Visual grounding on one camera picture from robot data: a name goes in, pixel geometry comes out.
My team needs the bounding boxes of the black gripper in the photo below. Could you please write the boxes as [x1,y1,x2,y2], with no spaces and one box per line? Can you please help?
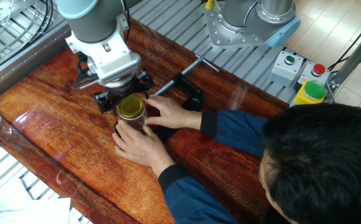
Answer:
[93,68,156,114]

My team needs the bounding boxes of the yellow metal jar lid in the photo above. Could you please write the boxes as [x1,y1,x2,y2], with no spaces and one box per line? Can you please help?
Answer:
[117,95,146,121]

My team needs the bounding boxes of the left forearm blue sleeve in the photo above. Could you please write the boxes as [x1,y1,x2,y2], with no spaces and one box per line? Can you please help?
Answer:
[157,164,240,224]

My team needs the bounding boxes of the right forearm blue sleeve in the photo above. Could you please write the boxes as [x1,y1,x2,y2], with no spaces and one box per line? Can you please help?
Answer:
[200,109,268,158]

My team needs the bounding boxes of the person's right hand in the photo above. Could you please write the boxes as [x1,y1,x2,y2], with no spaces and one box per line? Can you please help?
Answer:
[143,95,203,130]

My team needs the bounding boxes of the person's left hand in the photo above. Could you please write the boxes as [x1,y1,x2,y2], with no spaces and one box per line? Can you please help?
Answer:
[111,119,176,178]

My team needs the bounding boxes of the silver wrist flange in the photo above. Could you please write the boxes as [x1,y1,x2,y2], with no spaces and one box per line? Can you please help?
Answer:
[104,77,136,96]

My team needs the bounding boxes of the white wrist housing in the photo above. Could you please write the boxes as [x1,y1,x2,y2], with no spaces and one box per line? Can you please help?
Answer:
[65,14,143,86]

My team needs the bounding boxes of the black iron C-clamp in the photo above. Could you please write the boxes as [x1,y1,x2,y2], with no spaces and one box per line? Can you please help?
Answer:
[114,55,220,147]

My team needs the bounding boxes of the silver robot mounting plate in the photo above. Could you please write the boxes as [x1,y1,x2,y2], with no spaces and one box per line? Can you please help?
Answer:
[204,0,264,50]

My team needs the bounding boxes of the white paper sheets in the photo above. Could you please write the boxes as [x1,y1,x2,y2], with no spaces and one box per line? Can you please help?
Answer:
[0,174,72,224]

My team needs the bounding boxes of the perforated aluminium plate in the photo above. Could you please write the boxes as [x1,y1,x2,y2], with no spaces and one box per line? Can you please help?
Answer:
[0,0,37,22]

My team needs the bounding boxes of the grey box small green button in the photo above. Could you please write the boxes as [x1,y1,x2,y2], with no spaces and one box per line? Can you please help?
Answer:
[268,50,305,88]

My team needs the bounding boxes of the yellow box big green button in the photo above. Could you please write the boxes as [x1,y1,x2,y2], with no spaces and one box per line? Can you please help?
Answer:
[292,80,327,105]

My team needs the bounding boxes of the grey box red button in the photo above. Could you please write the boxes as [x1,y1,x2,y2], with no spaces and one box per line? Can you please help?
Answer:
[297,61,331,86]

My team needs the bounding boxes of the dark haired person's head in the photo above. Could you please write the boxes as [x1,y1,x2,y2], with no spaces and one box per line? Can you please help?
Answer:
[258,102,361,224]

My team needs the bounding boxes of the thin black cables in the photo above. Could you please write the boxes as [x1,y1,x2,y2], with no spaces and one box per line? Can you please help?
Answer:
[0,0,54,60]

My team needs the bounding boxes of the aluminium frame post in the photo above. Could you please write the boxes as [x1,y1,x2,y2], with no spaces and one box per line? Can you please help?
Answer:
[328,18,361,94]

